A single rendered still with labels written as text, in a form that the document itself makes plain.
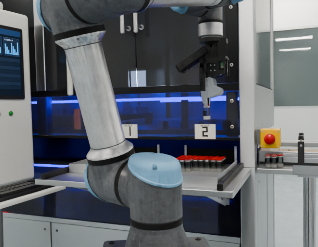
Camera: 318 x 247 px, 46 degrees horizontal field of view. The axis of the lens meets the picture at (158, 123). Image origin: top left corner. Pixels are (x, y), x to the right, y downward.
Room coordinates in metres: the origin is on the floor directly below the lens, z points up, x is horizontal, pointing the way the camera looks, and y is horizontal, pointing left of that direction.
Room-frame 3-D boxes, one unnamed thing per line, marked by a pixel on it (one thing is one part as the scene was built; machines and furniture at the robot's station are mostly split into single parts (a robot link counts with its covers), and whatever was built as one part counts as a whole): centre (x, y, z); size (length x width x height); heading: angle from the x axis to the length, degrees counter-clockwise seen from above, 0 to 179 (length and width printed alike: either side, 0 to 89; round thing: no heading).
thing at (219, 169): (1.38, -0.14, 0.91); 0.18 x 0.02 x 0.05; 68
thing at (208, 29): (1.17, -0.17, 1.35); 0.08 x 0.08 x 0.05
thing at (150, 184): (0.82, 0.01, 0.96); 0.13 x 0.12 x 0.14; 44
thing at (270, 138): (1.38, -0.41, 1.00); 0.04 x 0.04 x 0.04; 69
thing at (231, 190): (1.40, 0.03, 0.87); 0.70 x 0.48 x 0.02; 69
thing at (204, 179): (1.29, -0.11, 0.90); 0.34 x 0.26 x 0.04; 158
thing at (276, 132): (1.42, -0.43, 1.00); 0.08 x 0.07 x 0.07; 159
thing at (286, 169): (1.45, -0.46, 0.87); 0.14 x 0.13 x 0.02; 159
